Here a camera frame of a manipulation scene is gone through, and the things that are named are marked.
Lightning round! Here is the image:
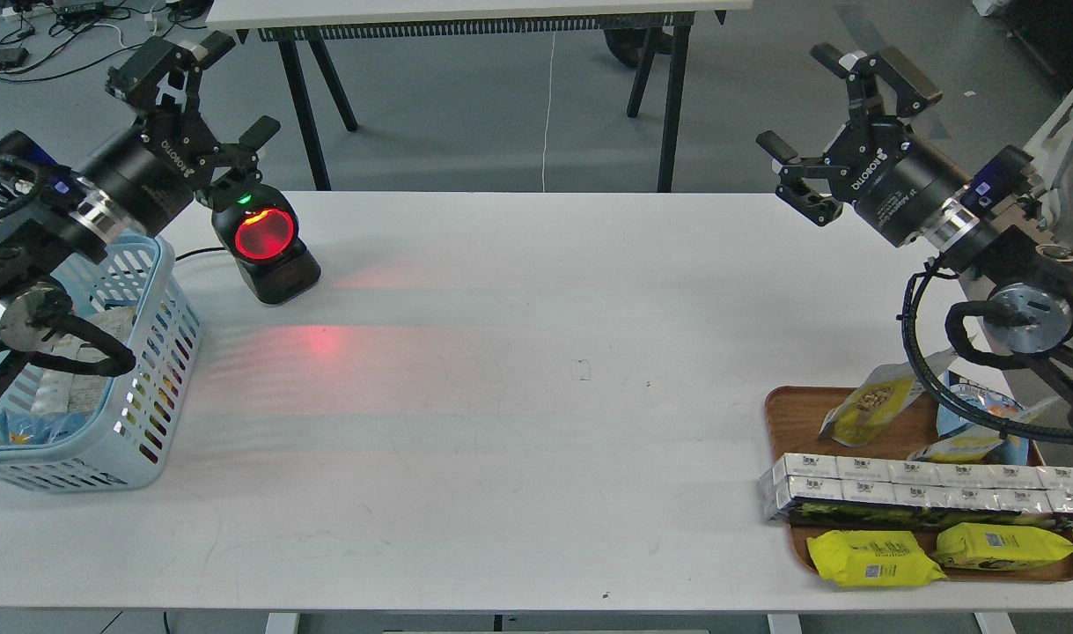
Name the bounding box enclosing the white snack bag in basket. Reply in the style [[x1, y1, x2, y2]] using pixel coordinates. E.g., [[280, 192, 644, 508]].
[[31, 305, 141, 417]]

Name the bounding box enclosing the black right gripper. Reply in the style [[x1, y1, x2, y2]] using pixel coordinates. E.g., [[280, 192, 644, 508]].
[[756, 41, 972, 247]]

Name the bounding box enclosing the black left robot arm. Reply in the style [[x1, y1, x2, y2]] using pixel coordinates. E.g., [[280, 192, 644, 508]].
[[0, 32, 280, 398]]

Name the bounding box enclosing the white chair base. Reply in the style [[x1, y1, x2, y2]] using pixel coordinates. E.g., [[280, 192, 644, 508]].
[[1024, 88, 1073, 230]]

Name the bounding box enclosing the blue yellow snack bag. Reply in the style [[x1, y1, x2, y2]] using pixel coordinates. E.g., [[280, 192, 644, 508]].
[[906, 370, 1065, 468]]

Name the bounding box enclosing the yellow snack packet right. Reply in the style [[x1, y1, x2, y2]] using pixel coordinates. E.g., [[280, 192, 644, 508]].
[[930, 522, 1073, 571]]

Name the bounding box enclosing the floor cables and power strip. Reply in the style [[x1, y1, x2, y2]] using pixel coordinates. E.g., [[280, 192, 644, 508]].
[[0, 0, 214, 98]]

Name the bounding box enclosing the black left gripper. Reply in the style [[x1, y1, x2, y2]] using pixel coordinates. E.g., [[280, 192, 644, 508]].
[[80, 32, 280, 237]]

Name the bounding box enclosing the yellow snack packet left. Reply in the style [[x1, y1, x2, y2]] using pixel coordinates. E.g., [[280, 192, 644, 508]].
[[806, 530, 946, 587]]

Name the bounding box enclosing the white hanging cable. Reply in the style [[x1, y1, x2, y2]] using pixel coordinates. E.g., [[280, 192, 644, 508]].
[[540, 32, 558, 194]]

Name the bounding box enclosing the black barcode scanner red window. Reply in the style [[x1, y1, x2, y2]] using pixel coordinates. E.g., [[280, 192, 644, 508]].
[[209, 177, 321, 306]]

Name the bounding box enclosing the yellow white nut snack pouch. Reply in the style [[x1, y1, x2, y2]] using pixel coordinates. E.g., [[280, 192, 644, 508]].
[[819, 360, 926, 448]]

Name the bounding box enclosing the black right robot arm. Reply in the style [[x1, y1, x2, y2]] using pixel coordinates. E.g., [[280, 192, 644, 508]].
[[756, 41, 1073, 445]]

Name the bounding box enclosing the black legged background table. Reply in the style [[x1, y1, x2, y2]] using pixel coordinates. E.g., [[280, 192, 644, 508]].
[[205, 1, 751, 193]]

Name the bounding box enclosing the yellow snack packet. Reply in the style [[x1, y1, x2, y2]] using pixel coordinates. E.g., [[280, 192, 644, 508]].
[[930, 522, 1073, 571], [806, 530, 946, 587]]

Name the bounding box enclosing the brown wooden tray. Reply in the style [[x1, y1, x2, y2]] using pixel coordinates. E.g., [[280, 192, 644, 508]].
[[764, 387, 1073, 584]]

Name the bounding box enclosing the long silver snack box pack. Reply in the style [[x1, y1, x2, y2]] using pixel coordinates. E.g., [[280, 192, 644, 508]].
[[756, 453, 1073, 531]]

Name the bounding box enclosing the blue snack bag in basket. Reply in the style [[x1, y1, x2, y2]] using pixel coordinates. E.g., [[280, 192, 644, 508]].
[[0, 410, 88, 446]]

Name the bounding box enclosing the light blue plastic basket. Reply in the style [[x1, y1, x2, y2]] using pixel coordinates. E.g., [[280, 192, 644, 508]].
[[0, 232, 202, 493]]

